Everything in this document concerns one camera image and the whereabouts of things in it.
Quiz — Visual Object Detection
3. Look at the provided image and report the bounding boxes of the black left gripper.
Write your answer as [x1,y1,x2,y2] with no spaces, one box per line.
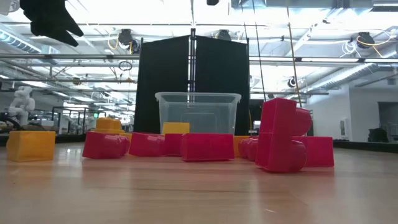
[19,0,85,47]

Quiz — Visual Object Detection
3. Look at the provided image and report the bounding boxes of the yellow two-stud building block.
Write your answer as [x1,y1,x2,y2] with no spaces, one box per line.
[91,117,126,135]
[162,121,191,135]

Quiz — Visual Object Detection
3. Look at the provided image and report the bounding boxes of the yellow plastic building block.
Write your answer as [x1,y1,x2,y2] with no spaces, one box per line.
[6,130,57,162]
[233,135,251,158]

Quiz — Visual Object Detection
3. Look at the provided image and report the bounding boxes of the white rounded fixture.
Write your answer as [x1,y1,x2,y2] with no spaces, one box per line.
[0,0,20,16]

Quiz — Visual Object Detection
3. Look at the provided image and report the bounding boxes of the black fabric partition panel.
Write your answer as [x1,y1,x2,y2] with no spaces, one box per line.
[133,35,191,134]
[195,35,251,136]

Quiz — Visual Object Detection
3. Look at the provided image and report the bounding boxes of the black partition stand pole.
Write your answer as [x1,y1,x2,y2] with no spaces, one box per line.
[188,27,197,103]

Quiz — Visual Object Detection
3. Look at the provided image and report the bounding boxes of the clear plastic storage bin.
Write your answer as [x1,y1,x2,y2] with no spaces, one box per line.
[154,91,243,136]

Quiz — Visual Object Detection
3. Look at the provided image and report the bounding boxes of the black office chair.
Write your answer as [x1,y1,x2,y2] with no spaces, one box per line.
[368,127,389,143]

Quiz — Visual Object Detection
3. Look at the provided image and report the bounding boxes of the black coiled hanging cable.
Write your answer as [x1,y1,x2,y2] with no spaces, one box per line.
[118,60,133,72]

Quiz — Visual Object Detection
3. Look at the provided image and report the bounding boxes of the black metal rack frame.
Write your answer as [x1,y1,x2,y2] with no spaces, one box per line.
[51,105,105,135]

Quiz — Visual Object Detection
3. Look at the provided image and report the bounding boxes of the yellow hanging cable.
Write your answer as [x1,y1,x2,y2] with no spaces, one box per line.
[285,6,303,108]

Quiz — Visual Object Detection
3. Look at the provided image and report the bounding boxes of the white wall dispenser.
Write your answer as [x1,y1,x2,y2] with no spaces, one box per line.
[339,118,350,140]

